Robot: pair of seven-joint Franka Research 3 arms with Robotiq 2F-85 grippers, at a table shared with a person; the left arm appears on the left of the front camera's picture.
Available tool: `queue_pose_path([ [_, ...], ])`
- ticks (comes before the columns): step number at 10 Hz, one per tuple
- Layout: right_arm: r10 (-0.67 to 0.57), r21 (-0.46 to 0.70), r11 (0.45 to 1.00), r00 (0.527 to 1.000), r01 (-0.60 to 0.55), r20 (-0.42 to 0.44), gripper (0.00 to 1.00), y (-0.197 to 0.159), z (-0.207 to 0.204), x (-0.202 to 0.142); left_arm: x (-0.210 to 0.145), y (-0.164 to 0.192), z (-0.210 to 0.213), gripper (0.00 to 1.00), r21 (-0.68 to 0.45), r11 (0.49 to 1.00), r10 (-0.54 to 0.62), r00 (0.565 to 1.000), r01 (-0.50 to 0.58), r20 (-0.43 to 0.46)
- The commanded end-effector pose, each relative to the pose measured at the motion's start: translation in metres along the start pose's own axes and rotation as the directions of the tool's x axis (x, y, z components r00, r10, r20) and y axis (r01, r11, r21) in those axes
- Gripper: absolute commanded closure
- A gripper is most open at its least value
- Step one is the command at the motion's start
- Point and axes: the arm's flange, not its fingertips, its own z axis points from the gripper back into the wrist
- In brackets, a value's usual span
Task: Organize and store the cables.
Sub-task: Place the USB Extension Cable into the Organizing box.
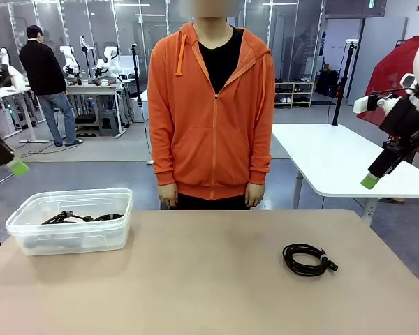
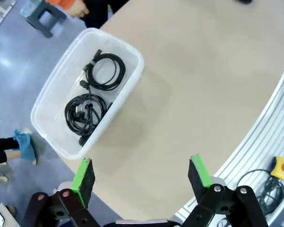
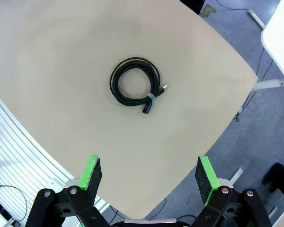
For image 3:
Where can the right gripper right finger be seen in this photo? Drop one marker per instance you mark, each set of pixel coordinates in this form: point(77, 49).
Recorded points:
point(207, 179)

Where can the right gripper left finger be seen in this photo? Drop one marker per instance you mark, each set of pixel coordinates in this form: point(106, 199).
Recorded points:
point(91, 177)

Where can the white table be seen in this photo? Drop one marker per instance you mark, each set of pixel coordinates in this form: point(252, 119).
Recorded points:
point(281, 35)

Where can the aluminium profile robot base frame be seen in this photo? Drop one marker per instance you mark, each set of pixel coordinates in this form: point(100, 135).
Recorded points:
point(19, 142)

